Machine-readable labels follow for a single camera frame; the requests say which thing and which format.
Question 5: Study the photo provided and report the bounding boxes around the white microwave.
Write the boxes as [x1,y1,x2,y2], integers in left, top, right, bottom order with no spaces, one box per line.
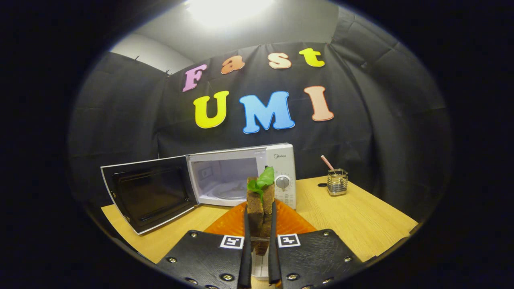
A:
[100,142,298,235]

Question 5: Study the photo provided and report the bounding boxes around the black backdrop cloth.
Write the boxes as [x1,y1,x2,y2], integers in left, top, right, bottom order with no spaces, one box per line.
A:
[68,6,454,225]

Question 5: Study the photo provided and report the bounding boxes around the glass turntable plate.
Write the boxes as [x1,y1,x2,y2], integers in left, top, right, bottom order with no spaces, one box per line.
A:
[212,180,251,200]

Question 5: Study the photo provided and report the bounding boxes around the metal wire holder cup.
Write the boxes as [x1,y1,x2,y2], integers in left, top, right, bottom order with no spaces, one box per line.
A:
[327,169,349,196]

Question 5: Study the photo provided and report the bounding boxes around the white sandwich dish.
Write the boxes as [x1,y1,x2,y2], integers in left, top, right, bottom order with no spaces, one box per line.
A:
[252,251,269,281]

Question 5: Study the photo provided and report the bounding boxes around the brown bread lettuce sandwich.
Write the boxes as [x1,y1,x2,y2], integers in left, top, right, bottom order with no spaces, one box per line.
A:
[246,166,276,256]

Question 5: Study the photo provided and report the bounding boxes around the ceiling light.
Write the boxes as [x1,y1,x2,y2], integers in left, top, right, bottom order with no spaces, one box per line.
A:
[185,0,275,26]

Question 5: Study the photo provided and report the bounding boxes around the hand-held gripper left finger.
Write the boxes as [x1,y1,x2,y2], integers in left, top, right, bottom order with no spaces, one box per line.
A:
[156,201,253,289]

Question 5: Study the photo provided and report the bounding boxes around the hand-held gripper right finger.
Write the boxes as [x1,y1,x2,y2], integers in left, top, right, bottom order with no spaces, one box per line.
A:
[268,199,366,289]

